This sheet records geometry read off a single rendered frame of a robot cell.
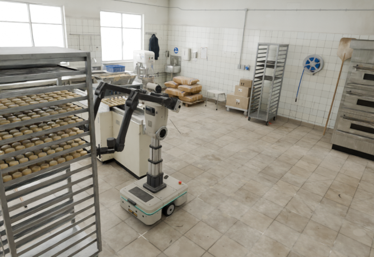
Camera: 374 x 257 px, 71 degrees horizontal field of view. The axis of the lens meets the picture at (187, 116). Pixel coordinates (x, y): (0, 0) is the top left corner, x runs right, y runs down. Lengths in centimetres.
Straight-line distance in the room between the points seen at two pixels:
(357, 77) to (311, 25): 179
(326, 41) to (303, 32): 53
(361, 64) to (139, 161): 394
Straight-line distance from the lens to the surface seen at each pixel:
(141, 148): 348
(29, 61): 180
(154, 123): 268
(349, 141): 560
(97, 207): 237
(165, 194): 302
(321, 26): 651
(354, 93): 538
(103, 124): 390
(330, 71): 646
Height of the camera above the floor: 200
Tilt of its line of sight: 18 degrees down
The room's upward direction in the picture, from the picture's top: 3 degrees clockwise
